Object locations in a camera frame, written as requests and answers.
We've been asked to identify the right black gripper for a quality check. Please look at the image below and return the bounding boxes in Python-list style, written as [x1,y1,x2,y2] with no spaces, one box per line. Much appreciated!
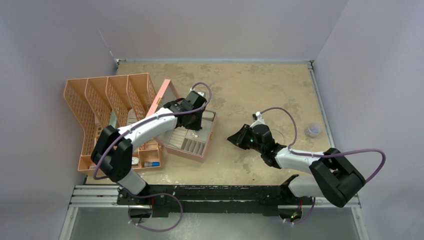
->
[227,124,264,154]

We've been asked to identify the silver bangle bracelet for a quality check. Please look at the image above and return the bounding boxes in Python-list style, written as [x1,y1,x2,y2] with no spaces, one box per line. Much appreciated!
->
[269,128,286,143]

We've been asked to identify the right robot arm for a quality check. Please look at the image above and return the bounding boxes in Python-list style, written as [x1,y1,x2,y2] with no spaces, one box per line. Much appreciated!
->
[227,124,366,208]

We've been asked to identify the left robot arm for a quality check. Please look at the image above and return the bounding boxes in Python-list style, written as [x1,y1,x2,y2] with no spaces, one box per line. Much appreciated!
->
[90,96,209,205]

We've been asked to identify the blue capped marker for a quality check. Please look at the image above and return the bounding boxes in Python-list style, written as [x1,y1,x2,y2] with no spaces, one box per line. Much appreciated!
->
[143,161,160,168]

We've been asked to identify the small clear plastic cup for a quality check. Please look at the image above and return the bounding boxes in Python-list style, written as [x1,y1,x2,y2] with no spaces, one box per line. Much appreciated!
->
[304,122,322,139]

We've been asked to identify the orange plastic organizer rack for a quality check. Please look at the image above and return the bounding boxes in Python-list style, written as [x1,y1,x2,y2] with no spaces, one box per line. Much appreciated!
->
[63,73,157,176]

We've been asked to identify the grey oval bracelet pillow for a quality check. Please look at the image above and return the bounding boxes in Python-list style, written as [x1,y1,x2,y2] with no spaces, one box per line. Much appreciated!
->
[202,110,215,122]

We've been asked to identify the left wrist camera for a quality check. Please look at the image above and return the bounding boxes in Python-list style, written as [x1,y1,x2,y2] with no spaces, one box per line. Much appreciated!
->
[182,90,207,110]

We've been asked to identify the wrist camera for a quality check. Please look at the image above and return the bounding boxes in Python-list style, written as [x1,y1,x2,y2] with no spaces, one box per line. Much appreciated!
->
[252,111,264,123]
[182,90,207,110]

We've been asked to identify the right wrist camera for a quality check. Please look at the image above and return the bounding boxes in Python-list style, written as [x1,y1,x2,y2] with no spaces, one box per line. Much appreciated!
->
[252,111,264,123]

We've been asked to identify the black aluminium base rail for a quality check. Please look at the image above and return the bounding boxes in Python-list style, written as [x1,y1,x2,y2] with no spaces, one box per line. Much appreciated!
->
[68,184,360,220]

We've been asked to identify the purple cable loop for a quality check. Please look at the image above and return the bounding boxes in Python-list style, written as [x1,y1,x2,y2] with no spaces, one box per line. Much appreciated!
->
[128,193,184,233]

